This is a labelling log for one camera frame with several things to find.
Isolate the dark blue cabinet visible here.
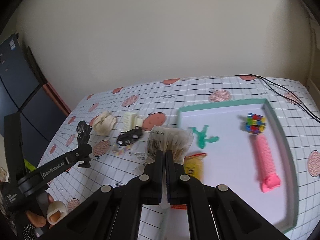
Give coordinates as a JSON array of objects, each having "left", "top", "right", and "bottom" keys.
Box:
[{"left": 1, "top": 34, "right": 67, "bottom": 166}]

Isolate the colourful bead ball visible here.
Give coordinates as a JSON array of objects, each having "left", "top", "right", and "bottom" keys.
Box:
[{"left": 245, "top": 113, "right": 266, "bottom": 134}]

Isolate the green rubber lizard toy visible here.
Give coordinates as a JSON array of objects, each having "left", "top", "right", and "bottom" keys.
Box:
[{"left": 189, "top": 125, "right": 220, "bottom": 149}]

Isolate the left hand with bandaged finger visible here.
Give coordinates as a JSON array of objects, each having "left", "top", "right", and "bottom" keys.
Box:
[{"left": 22, "top": 192, "right": 68, "bottom": 239}]

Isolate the pink ribbed toy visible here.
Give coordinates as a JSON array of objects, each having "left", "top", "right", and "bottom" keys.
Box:
[{"left": 254, "top": 134, "right": 281, "bottom": 193}]

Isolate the yellow snack packet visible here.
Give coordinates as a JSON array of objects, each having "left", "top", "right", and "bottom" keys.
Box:
[{"left": 172, "top": 152, "right": 208, "bottom": 210}]

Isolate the colourful small hair tie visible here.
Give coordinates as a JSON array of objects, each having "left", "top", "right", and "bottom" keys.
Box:
[{"left": 112, "top": 146, "right": 132, "bottom": 157}]

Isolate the black toy car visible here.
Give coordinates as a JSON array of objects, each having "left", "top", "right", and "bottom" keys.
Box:
[{"left": 116, "top": 126, "right": 143, "bottom": 146}]

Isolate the teal rimmed white tray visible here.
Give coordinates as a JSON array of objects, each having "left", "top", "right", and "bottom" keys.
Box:
[{"left": 177, "top": 98, "right": 298, "bottom": 233}]

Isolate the cream crumpled cloth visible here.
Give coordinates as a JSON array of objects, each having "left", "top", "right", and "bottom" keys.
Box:
[{"left": 92, "top": 111, "right": 117, "bottom": 136}]

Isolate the orange bed frame edge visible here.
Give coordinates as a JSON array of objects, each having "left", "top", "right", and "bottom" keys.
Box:
[{"left": 42, "top": 82, "right": 71, "bottom": 116}]

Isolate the bag of cotton swabs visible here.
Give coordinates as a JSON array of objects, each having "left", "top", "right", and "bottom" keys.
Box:
[{"left": 136, "top": 126, "right": 194, "bottom": 209}]

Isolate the pomegranate grid tablecloth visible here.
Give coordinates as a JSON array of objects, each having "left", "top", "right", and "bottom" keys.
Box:
[{"left": 39, "top": 74, "right": 319, "bottom": 239}]

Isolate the black action figure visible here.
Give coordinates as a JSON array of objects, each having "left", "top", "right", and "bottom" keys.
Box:
[{"left": 76, "top": 120, "right": 92, "bottom": 168}]

